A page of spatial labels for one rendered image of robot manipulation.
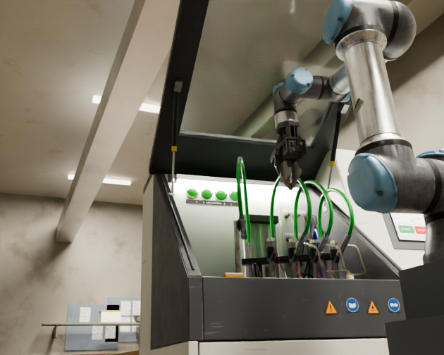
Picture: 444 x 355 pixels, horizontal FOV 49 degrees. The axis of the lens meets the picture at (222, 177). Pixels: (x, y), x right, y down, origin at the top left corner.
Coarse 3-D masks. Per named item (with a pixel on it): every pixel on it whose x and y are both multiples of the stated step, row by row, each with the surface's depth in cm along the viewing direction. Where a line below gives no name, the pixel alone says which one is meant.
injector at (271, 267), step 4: (268, 244) 163; (272, 244) 163; (268, 248) 163; (272, 248) 162; (268, 252) 162; (272, 252) 162; (268, 256) 162; (272, 256) 160; (268, 260) 162; (272, 260) 160; (272, 264) 161; (272, 268) 160; (272, 272) 160; (272, 276) 159
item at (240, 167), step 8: (240, 160) 162; (240, 168) 157; (240, 176) 154; (240, 184) 152; (240, 192) 151; (240, 200) 151; (240, 208) 152; (248, 208) 187; (240, 216) 153; (248, 216) 186; (248, 224) 185; (248, 232) 184; (248, 240) 183
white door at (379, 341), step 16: (208, 352) 120; (224, 352) 121; (240, 352) 122; (256, 352) 123; (272, 352) 125; (288, 352) 126; (304, 352) 127; (320, 352) 129; (336, 352) 130; (352, 352) 131; (368, 352) 133; (384, 352) 134
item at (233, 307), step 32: (224, 288) 127; (256, 288) 130; (288, 288) 132; (320, 288) 135; (352, 288) 138; (384, 288) 141; (224, 320) 124; (256, 320) 126; (288, 320) 129; (320, 320) 132; (352, 320) 135; (384, 320) 138
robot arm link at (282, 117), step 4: (280, 112) 157; (284, 112) 157; (288, 112) 156; (292, 112) 157; (276, 116) 158; (280, 116) 157; (284, 116) 156; (288, 116) 156; (292, 116) 156; (296, 116) 158; (276, 120) 158; (280, 120) 156; (284, 120) 156; (288, 120) 155; (292, 120) 156; (296, 120) 157; (276, 124) 158
